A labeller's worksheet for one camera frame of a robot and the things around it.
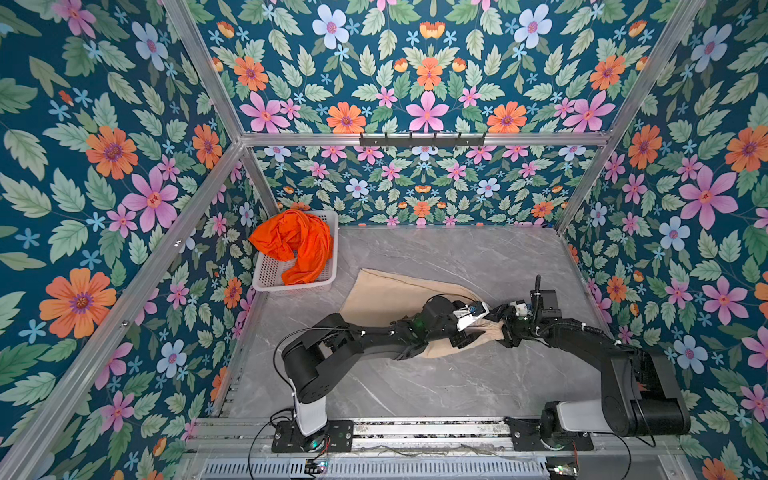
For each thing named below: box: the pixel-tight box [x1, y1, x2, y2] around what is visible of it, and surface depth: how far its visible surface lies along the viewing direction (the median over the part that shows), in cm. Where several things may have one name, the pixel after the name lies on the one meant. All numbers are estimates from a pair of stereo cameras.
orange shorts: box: [248, 209, 334, 285], surface depth 103 cm
